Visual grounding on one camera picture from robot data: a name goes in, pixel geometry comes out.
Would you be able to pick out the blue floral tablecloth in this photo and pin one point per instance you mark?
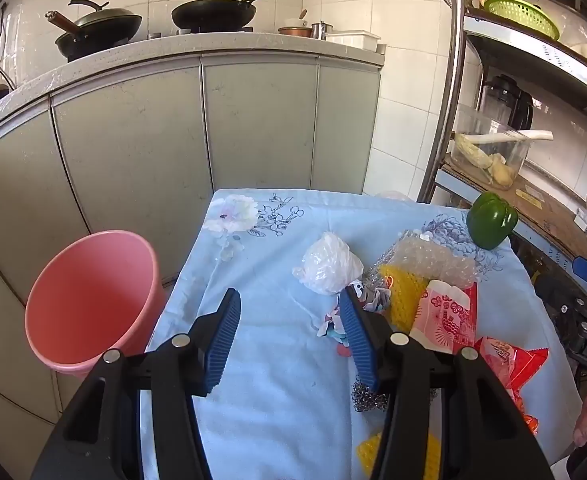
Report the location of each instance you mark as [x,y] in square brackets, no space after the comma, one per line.
[273,270]

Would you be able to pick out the green plastic basket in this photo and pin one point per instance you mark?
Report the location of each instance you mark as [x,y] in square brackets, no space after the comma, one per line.
[521,15]

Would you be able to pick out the stainless steel cup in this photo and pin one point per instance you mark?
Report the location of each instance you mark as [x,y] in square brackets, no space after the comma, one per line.
[322,31]

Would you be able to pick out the steel wool scourer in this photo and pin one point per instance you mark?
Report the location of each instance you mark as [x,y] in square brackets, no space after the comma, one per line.
[366,400]

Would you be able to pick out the red snack wrapper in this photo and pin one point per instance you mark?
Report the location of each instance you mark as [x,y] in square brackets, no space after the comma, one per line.
[508,365]

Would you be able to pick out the metal shelf rack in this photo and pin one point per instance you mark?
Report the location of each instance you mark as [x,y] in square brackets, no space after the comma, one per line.
[456,85]

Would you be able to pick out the red and white paper packet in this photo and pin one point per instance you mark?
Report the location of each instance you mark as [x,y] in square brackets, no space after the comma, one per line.
[443,317]

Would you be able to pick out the green bell pepper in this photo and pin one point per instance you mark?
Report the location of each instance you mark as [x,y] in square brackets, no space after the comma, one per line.
[491,220]

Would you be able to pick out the copper pot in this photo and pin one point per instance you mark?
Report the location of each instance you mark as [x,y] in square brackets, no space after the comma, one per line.
[296,31]

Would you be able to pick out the black blender jug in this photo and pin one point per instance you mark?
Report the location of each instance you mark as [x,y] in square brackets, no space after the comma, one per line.
[506,102]

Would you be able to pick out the yellow foam net sleeve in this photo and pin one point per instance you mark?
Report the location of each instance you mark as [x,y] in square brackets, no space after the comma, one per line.
[371,452]
[398,300]

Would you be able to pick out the potato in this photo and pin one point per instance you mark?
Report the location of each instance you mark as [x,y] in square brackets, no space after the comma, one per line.
[503,172]

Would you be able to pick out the grey kitchen cabinet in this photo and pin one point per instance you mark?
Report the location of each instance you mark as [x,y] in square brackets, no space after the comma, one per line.
[253,125]

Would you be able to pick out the clear plastic container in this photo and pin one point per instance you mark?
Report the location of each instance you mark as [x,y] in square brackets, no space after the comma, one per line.
[473,125]

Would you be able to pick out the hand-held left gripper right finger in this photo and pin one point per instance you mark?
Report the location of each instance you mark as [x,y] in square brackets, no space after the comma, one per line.
[358,340]

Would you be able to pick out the dark wok lid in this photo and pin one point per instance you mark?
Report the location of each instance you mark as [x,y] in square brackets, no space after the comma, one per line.
[108,17]

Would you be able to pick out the white plastic container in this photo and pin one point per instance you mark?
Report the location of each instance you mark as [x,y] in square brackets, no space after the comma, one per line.
[353,40]

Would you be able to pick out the pink plastic bucket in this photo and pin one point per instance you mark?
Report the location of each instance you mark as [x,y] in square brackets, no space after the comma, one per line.
[88,300]

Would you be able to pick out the small colourful printed wrapper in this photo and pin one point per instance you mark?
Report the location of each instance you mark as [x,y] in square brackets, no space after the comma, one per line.
[331,327]

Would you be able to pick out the clear bubble wrap sheet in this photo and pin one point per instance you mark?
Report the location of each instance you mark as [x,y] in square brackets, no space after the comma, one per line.
[438,260]

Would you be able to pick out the corn cob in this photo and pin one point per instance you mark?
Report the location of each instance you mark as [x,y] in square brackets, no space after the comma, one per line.
[471,152]

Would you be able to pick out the crumpled white plastic bag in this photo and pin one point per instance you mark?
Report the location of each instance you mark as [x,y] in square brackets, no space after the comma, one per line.
[328,265]

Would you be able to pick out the white leek stalk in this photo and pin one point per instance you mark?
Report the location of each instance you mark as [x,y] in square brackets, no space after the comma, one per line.
[523,135]

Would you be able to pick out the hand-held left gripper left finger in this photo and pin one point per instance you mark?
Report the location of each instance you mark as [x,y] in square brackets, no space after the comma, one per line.
[223,340]

